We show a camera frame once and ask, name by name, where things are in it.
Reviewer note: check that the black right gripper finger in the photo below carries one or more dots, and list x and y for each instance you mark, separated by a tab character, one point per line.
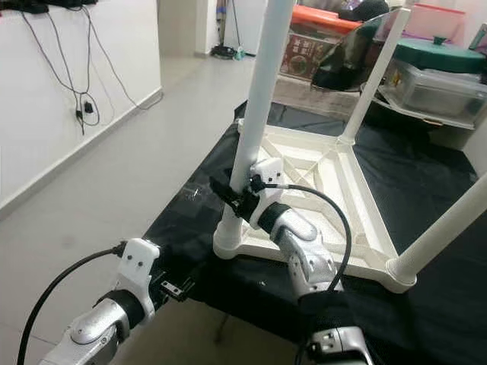
227	194

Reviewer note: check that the small black power adapter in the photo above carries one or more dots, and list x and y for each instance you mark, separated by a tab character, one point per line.
89	108

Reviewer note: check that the green pot lid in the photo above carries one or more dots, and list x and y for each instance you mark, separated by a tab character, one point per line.
441	55

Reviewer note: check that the pink box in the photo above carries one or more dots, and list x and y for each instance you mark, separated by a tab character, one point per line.
434	23

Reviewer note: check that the orange lid storage box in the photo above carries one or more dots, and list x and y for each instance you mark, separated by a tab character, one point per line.
308	46

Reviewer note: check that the patterned cloth covered bench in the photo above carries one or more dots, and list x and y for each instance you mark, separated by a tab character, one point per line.
304	95

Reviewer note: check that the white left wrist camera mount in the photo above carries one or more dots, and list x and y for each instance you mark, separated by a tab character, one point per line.
141	262

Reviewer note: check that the white appliance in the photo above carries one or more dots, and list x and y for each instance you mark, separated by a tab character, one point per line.
247	23

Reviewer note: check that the cream plastic ribbed table top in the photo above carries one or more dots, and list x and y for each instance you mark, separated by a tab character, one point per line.
342	190

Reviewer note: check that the shiny black curved pan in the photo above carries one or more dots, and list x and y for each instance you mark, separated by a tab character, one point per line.
342	61

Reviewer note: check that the black floor device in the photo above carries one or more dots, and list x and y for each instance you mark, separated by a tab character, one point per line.
226	52

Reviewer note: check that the clear plastic container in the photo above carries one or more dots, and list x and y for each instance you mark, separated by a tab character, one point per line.
441	91

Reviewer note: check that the black tablecloth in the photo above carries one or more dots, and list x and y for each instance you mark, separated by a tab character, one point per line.
198	160

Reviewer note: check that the large clear tape patch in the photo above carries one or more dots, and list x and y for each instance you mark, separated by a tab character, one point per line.
192	199

